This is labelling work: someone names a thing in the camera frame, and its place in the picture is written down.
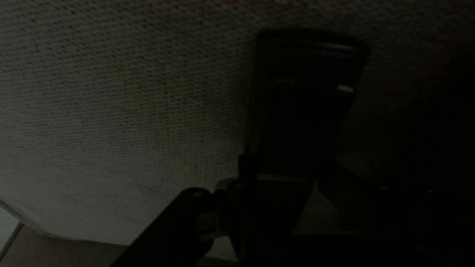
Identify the grey fabric sofa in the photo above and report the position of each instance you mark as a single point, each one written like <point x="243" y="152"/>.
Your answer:
<point x="123" y="99"/>

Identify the plain black remote control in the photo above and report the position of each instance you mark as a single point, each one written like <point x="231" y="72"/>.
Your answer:
<point x="301" y="99"/>

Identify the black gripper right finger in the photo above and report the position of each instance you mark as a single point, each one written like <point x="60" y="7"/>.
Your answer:
<point x="409" y="223"/>

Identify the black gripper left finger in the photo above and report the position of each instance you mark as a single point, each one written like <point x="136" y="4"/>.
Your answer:
<point x="187" y="223"/>

